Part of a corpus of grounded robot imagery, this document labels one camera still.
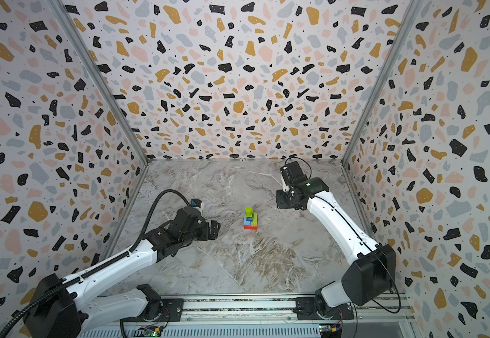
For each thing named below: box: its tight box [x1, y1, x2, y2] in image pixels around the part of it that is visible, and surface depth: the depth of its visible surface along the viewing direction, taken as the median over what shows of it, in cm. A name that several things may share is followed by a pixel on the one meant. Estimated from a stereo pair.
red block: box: [243, 224, 259, 231], surface depth 96 cm
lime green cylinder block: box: [244, 205, 253, 218], surface depth 88 cm
